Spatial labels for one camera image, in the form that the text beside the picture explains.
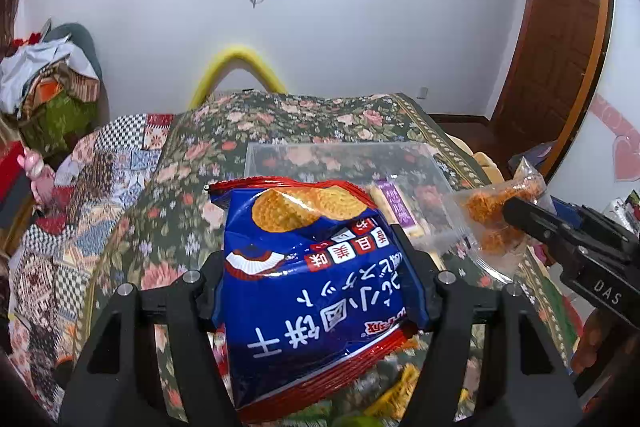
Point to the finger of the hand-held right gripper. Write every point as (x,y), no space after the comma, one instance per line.
(535,224)
(566,209)

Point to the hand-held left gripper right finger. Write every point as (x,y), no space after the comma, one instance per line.
(416,267)

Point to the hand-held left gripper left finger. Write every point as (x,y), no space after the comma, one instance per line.
(210,289)

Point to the clear packet of orange snacks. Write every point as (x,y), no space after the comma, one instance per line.
(480,207)

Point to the blue biscuit bag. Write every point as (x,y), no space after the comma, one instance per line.
(310,287)

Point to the clear plastic container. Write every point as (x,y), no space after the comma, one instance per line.
(325,162)

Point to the person's right hand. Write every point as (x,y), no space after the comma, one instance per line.
(590,342)

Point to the dark blue cloth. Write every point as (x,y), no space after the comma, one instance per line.
(532,157)

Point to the purple label snack packet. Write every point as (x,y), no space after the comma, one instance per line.
(397,202)

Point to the floral blanket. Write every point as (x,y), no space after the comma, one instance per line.
(190,187)

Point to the yellow snack packet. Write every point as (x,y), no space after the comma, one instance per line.
(395,389)

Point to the brown wooden door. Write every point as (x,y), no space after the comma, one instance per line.
(555,57)

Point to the checkered patchwork quilt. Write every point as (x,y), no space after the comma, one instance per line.
(115,167)

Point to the white wardrobe door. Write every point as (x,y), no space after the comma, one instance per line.
(627,32)

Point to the pink plush toy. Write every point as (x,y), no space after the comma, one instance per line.
(37,172)

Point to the red box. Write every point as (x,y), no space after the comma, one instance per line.
(10,177)

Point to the yellow foam tube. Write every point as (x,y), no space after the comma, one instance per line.
(240,54)

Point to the pile of clothes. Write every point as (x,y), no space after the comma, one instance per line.
(50,92)

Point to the green chair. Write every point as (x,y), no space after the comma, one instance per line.
(82,37)

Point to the striped curtain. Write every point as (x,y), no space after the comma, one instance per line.
(10,7)

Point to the white wall socket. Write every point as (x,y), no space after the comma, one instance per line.
(422,93)

